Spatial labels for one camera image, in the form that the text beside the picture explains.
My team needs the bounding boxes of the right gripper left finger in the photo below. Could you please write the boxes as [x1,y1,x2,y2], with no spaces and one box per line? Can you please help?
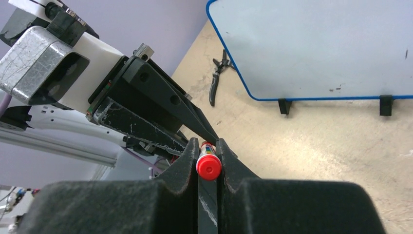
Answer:
[18,138,199,234]

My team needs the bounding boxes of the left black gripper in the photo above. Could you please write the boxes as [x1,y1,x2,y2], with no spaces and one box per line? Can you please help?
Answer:
[85,43,220,157]

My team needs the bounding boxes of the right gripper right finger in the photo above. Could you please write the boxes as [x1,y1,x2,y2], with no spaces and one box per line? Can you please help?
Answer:
[216,139,385,234]

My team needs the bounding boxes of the red capped whiteboard marker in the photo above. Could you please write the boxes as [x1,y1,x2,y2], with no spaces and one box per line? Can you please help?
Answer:
[196,141,222,181]

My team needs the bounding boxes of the blue framed whiteboard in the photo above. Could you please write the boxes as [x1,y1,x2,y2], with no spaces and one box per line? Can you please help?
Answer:
[206,0,413,116]

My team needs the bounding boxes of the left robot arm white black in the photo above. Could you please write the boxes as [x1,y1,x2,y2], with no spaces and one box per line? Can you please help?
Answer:
[0,40,218,157]

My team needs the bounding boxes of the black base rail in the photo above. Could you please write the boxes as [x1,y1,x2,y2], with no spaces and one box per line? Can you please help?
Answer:
[197,178,218,234]

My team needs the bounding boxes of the aluminium frame rail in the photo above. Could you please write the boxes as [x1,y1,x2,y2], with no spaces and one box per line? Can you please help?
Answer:
[0,128,117,167]

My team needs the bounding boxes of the black handled cutters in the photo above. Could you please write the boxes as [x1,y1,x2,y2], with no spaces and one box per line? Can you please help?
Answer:
[209,49,235,107]

